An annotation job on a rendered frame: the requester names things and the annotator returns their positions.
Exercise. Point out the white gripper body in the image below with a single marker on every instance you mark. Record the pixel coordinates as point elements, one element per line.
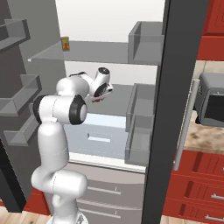
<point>102,89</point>

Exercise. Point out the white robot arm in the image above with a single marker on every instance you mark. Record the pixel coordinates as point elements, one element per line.
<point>54,140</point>

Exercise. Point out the red steak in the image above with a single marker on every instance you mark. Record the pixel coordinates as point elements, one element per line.
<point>97,100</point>

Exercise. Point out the glass fridge shelf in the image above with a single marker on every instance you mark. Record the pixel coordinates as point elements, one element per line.
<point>96,52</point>

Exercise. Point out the grey fridge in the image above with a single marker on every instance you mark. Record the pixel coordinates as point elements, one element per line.
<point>116,14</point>

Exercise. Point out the dark grey fridge door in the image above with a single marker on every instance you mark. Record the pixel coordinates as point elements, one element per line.
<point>175,58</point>

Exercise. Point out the grey fridge door with bins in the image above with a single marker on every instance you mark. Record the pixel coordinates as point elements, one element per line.
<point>43,26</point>

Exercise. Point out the grey door bin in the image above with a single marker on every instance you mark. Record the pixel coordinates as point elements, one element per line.
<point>145,49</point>
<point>143,108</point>
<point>140,145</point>
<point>22,134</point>
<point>20,99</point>
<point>14,32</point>

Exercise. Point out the pale blue crisper drawer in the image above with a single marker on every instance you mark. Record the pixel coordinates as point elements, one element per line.
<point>99,137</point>

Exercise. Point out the yellow carton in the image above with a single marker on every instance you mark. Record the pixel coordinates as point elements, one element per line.
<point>65,43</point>

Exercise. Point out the grey freezer drawer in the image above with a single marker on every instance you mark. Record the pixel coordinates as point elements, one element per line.
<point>128,186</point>
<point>128,215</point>

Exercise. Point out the grey toaster oven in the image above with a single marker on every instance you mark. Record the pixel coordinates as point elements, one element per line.
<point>211,102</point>

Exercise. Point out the red drawer front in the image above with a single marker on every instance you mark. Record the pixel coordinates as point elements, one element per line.
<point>204,163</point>
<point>189,214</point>
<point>198,189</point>

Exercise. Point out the red base cupboard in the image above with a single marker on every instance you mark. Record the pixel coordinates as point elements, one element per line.
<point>38,204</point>

